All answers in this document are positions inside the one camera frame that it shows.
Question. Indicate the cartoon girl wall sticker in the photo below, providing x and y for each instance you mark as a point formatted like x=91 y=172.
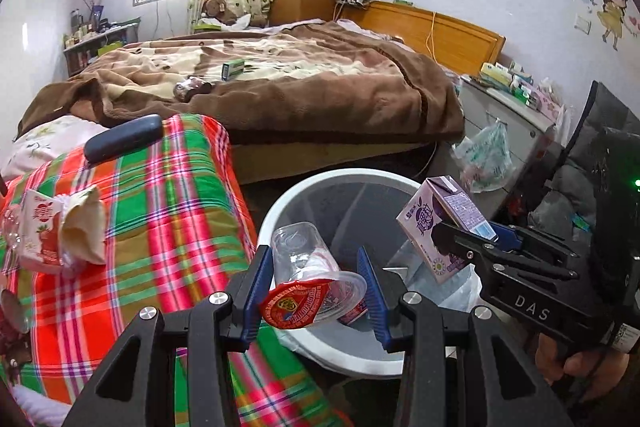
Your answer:
x=612 y=7

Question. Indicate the power strip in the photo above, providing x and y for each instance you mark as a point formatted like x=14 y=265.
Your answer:
x=352 y=0

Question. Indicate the dark cloth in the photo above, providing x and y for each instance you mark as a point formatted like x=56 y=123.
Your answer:
x=565 y=187

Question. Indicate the purple milk carton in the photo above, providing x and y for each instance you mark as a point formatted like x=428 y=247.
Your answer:
x=425 y=217

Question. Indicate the dark crumpled wrapper on bed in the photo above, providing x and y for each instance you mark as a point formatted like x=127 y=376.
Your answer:
x=192 y=88

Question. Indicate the green white box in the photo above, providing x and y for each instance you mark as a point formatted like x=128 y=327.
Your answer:
x=234 y=69

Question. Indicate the plaid blanket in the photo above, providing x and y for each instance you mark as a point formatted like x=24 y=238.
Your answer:
x=175 y=217

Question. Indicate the row of medicine boxes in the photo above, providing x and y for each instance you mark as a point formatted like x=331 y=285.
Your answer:
x=515 y=82

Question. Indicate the white fluffy brush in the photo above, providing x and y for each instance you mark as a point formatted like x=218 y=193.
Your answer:
x=32 y=402

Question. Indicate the printed plastic bag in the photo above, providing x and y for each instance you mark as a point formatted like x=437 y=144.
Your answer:
x=482 y=157

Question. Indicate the grey bin liner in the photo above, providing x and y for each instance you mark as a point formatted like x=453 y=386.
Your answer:
x=350 y=207

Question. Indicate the row of toiletry bottles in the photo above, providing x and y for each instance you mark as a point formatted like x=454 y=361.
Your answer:
x=82 y=32

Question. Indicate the grey nightstand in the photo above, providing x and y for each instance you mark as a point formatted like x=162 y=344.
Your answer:
x=522 y=142

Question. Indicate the red white carton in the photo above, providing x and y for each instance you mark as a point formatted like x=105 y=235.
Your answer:
x=40 y=232

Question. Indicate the flat green box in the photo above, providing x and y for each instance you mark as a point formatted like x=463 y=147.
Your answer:
x=207 y=26

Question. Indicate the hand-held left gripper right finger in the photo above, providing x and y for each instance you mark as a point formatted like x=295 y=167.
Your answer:
x=372 y=297

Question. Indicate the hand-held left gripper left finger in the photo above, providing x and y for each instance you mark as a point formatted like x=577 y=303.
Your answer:
x=257 y=287

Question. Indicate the white shelf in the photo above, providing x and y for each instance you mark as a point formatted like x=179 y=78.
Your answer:
x=120 y=34

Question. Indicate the wooden bed headboard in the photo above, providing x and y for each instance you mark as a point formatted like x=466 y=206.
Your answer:
x=450 y=32

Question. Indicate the black glasses case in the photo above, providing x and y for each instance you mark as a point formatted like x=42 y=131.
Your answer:
x=122 y=139

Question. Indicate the bed with brown blanket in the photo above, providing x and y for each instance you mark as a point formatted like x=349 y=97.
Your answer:
x=325 y=97

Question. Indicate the clear plastic cup red lid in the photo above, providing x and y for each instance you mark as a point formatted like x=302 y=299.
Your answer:
x=300 y=257

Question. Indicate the clear plastic wrapper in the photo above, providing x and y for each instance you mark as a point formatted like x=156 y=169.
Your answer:
x=10 y=227

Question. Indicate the brown teddy bear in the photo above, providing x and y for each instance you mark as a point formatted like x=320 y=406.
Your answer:
x=220 y=7

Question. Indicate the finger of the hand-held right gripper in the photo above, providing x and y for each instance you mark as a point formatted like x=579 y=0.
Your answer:
x=506 y=234
x=460 y=247

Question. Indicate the person's right hand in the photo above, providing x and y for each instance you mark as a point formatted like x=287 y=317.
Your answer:
x=585 y=367

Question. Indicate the white round trash bin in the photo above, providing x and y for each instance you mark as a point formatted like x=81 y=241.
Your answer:
x=345 y=357

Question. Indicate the white wall switch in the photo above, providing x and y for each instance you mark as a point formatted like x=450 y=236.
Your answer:
x=582 y=24

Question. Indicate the white floral pillow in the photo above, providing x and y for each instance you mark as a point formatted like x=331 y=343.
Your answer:
x=40 y=142

